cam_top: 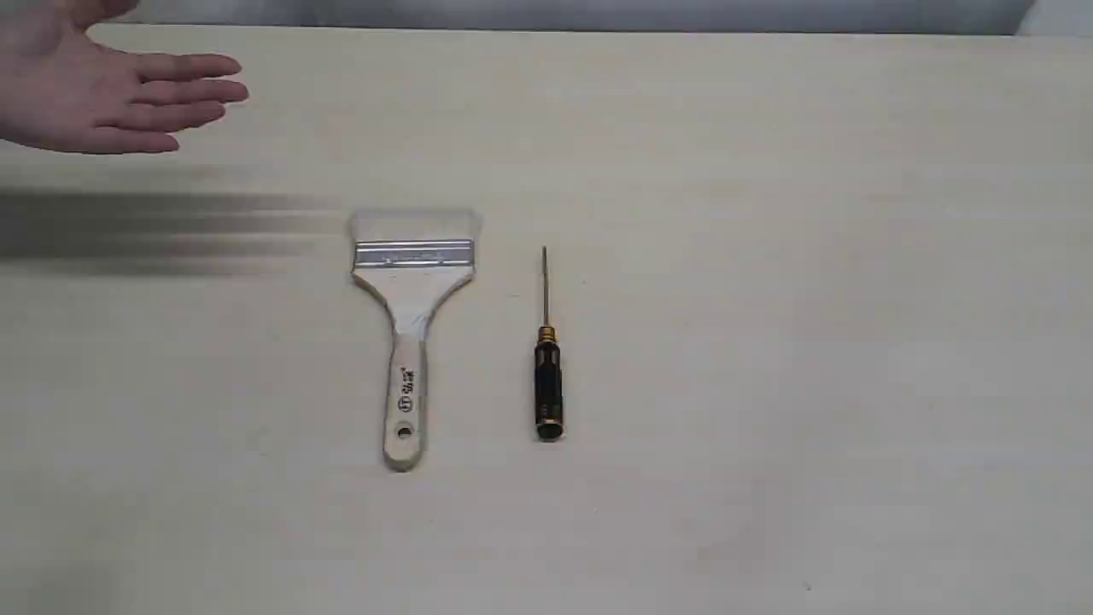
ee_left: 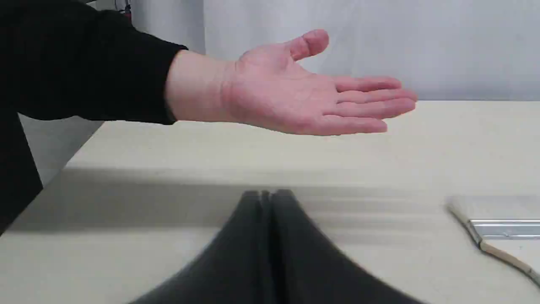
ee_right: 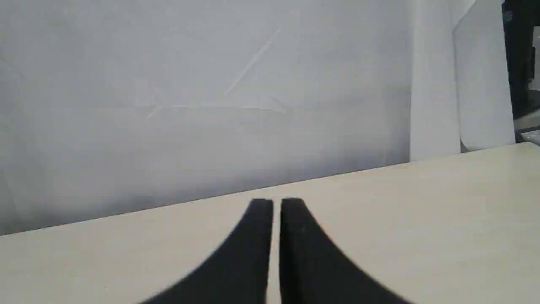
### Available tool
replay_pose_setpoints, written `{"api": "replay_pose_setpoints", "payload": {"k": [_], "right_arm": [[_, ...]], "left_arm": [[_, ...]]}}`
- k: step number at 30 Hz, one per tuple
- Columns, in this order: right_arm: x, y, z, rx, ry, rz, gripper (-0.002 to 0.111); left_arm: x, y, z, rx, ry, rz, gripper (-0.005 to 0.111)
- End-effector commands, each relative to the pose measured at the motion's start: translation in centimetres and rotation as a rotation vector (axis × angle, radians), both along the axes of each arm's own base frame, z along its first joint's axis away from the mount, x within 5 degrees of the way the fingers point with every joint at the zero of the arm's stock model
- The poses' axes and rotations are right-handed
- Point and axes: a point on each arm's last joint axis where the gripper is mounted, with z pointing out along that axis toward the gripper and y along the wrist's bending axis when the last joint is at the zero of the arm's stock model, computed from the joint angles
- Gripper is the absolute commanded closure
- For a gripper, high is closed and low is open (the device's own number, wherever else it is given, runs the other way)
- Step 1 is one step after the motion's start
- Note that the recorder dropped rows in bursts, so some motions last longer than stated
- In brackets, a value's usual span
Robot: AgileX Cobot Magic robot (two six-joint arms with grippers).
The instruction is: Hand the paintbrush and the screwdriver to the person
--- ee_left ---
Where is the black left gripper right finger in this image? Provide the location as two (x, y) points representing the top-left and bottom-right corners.
(269, 190), (417, 304)

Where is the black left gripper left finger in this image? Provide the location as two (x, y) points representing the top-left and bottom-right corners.
(134, 191), (270, 304)

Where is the black sleeved forearm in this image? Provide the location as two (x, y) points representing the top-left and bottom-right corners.
(0, 0), (237, 237)

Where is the person's open bare hand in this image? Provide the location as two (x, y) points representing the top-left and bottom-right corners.
(220, 29), (417, 136)

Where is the red fire extinguisher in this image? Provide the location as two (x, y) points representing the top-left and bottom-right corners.
(113, 0), (132, 22)

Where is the wooden handled paint brush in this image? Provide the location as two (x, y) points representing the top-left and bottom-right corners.
(447, 195), (540, 285)

